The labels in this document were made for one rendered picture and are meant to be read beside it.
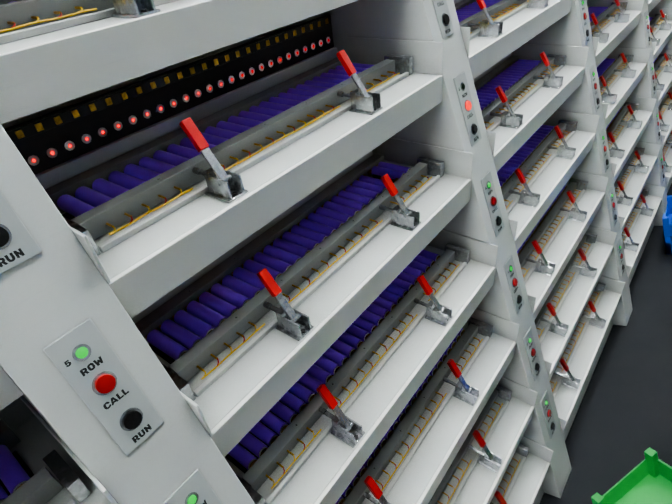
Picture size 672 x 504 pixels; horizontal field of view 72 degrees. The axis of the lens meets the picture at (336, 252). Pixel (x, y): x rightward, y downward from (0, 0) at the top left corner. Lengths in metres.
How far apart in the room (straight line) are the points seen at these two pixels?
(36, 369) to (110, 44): 0.28
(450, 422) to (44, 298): 0.70
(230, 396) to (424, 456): 0.44
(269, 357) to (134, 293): 0.18
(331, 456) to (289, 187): 0.36
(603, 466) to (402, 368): 0.84
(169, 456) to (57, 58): 0.36
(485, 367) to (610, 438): 0.62
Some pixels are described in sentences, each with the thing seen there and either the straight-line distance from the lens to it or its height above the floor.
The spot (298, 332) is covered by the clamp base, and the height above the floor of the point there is 0.90.
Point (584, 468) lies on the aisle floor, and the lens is 1.48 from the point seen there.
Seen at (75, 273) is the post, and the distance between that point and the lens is 0.43.
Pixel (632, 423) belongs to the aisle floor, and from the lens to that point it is 1.57.
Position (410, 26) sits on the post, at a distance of 0.84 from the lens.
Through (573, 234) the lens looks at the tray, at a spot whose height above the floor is 0.52.
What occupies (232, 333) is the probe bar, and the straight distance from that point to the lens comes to 0.58.
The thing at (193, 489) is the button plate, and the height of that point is 0.86.
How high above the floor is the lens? 1.18
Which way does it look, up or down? 22 degrees down
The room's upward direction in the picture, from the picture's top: 23 degrees counter-clockwise
